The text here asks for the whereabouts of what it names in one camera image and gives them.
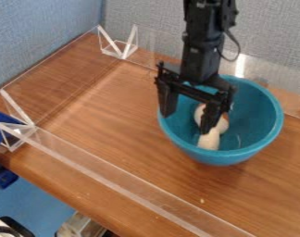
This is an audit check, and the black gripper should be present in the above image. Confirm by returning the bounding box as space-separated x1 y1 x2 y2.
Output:
155 44 236 135

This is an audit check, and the white brown-capped toy mushroom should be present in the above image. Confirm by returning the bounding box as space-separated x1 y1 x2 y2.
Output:
193 104 229 150

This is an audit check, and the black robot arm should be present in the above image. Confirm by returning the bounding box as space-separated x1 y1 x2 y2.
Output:
155 0 241 134

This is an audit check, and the blue plastic bowl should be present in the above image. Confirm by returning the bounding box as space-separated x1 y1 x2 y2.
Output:
158 75 284 167

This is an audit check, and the clear acrylic back barrier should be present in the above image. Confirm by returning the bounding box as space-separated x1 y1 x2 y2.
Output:
97 24 300 119

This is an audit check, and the clear acrylic barrier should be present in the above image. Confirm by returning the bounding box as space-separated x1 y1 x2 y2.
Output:
0 28 101 124
0 122 256 237
97 24 300 119

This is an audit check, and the clear acrylic left barrier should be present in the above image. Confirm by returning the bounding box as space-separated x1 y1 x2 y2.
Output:
0 28 101 124

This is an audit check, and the clear acrylic front barrier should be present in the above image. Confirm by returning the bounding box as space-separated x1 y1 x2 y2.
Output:
0 122 256 237

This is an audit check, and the clear box under table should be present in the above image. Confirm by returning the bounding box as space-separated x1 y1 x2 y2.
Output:
55 212 107 237

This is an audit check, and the black white object bottom left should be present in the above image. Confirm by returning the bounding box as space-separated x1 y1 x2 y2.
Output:
0 217 35 237

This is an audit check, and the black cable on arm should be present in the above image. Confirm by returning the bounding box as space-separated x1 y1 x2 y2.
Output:
217 27 241 63

